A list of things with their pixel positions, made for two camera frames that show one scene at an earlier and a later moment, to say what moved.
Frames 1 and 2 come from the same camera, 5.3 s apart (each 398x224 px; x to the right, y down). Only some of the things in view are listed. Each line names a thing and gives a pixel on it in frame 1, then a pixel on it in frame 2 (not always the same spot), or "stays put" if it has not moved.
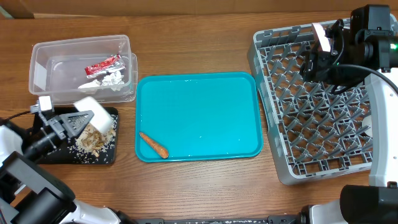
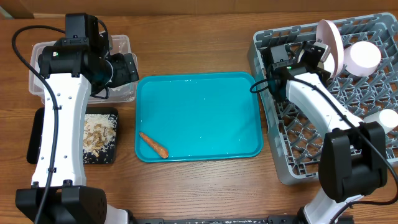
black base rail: (296, 219) stays put
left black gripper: (64, 121) to (126, 68)
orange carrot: (160, 150) stays put
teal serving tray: (198, 116) stays put
